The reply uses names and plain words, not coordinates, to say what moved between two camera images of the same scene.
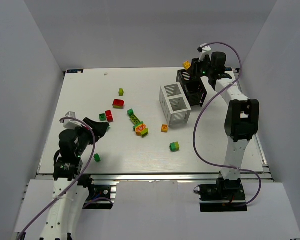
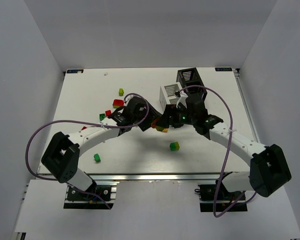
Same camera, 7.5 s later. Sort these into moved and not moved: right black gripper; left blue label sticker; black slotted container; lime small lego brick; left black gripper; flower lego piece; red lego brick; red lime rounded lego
Moved: left black gripper; right black gripper; flower lego piece
Not moved: red lime rounded lego; lime small lego brick; red lego brick; black slotted container; left blue label sticker
